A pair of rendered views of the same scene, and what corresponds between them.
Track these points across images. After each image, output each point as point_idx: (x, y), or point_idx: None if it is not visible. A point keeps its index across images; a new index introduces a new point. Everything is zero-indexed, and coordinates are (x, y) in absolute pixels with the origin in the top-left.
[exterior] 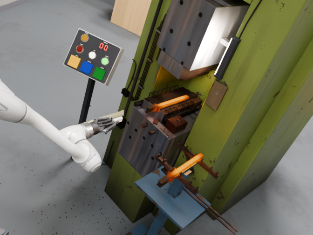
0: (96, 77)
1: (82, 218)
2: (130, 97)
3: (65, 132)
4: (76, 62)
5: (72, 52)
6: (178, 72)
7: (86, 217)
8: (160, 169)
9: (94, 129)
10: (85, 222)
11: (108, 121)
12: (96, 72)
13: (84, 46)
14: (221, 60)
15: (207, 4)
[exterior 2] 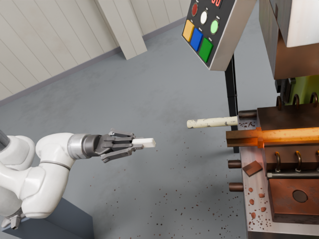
0: (201, 56)
1: (194, 226)
2: (281, 94)
3: (42, 141)
4: (189, 32)
5: (189, 16)
6: (273, 55)
7: (201, 227)
8: None
9: (85, 149)
10: (195, 232)
11: (125, 141)
12: (202, 48)
13: (199, 4)
14: None
15: None
